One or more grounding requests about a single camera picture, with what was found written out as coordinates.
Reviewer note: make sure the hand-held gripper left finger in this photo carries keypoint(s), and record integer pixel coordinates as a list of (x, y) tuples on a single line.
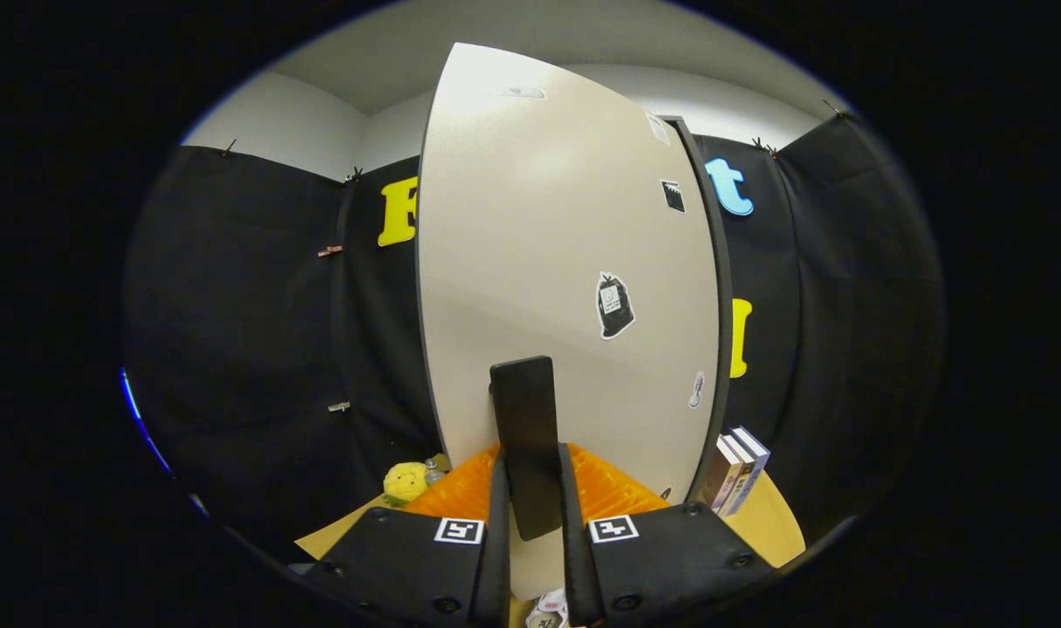
[(408, 567)]

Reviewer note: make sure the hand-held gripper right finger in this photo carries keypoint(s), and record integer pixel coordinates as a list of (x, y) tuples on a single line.
[(661, 563)]

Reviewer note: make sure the white shoe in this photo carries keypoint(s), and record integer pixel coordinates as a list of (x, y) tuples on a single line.
[(548, 610)]

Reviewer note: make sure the grey shoe cabinet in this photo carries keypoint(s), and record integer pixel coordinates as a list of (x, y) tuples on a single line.
[(721, 288)]

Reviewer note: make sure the yellow pineapple plush toy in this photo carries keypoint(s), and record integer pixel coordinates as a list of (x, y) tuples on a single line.
[(405, 482)]

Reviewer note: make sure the green drink bottle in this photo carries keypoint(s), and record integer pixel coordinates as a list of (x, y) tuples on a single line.
[(434, 472)]

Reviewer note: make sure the black backdrop cloth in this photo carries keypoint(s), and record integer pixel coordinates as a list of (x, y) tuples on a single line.
[(234, 331)]

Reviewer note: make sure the black binder clip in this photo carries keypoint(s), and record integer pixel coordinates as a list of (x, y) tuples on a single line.
[(353, 175), (834, 107), (763, 146), (229, 147)]

